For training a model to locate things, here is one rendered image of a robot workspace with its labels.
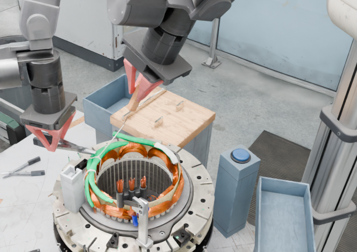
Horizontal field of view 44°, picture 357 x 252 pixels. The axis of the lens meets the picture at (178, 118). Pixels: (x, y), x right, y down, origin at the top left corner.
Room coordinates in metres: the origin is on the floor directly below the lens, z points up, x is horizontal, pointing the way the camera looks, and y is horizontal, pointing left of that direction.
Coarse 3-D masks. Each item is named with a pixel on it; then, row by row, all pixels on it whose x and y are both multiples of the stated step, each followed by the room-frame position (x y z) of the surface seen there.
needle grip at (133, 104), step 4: (140, 80) 0.60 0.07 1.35; (136, 88) 0.60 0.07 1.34; (136, 92) 0.60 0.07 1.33; (132, 96) 0.60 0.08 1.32; (136, 96) 0.59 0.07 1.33; (132, 100) 0.60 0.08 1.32; (136, 100) 0.59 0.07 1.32; (128, 104) 0.60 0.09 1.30; (132, 104) 0.60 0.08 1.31; (136, 104) 0.60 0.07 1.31; (128, 108) 0.60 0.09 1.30; (132, 108) 0.60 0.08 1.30; (136, 108) 0.60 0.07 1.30
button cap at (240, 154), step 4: (240, 148) 0.81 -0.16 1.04; (236, 152) 0.80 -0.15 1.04; (240, 152) 0.80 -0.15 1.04; (244, 152) 0.80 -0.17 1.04; (236, 156) 0.78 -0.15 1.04; (240, 156) 0.78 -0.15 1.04; (244, 156) 0.79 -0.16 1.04; (248, 156) 0.79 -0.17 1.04; (240, 160) 0.78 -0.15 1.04; (244, 160) 0.78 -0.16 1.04
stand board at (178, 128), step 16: (160, 96) 0.98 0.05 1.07; (176, 96) 0.99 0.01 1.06; (144, 112) 0.90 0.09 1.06; (160, 112) 0.91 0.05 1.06; (176, 112) 0.91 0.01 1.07; (192, 112) 0.92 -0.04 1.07; (208, 112) 0.92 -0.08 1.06; (128, 128) 0.84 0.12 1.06; (144, 128) 0.84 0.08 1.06; (160, 128) 0.84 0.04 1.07; (176, 128) 0.85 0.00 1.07; (192, 128) 0.85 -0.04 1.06; (176, 144) 0.79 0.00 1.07
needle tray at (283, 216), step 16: (272, 192) 0.69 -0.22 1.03; (288, 192) 0.69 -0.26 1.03; (304, 192) 0.68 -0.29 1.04; (256, 208) 0.64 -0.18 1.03; (272, 208) 0.64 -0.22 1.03; (288, 208) 0.65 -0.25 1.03; (304, 208) 0.65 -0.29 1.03; (256, 224) 0.59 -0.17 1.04; (272, 224) 0.60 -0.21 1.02; (288, 224) 0.60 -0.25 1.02; (304, 224) 0.61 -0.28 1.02; (256, 240) 0.54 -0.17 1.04; (272, 240) 0.56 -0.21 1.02; (288, 240) 0.56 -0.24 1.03; (304, 240) 0.57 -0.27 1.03
